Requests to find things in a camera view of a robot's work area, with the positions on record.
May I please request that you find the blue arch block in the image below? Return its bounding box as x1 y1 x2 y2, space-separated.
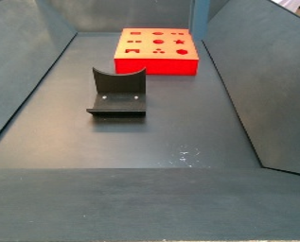
190 0 211 41

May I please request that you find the red shape sorting board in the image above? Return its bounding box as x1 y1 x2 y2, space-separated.
115 28 199 76

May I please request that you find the black curved stand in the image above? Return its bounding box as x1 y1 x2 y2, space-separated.
87 69 148 116

